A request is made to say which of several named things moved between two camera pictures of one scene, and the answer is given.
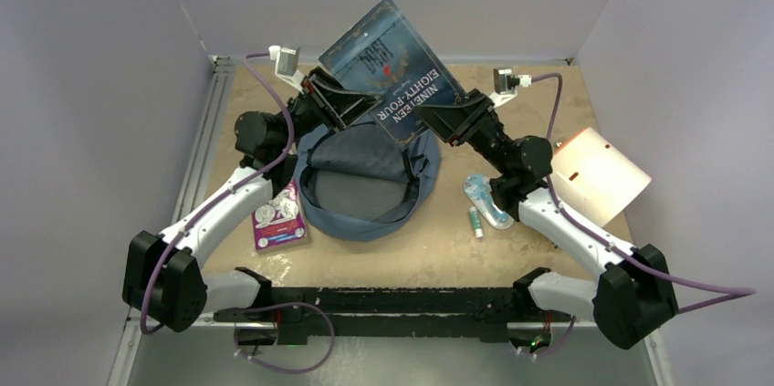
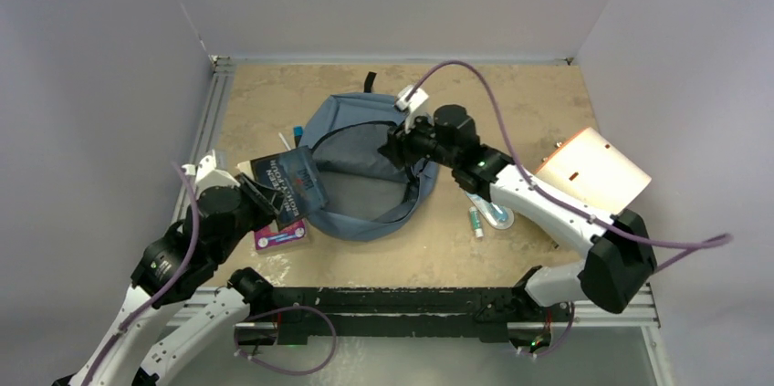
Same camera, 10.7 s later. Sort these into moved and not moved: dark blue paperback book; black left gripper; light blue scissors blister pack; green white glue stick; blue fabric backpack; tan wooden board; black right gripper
Moved: black left gripper; black right gripper; dark blue paperback book
Not moved: blue fabric backpack; tan wooden board; light blue scissors blister pack; green white glue stick
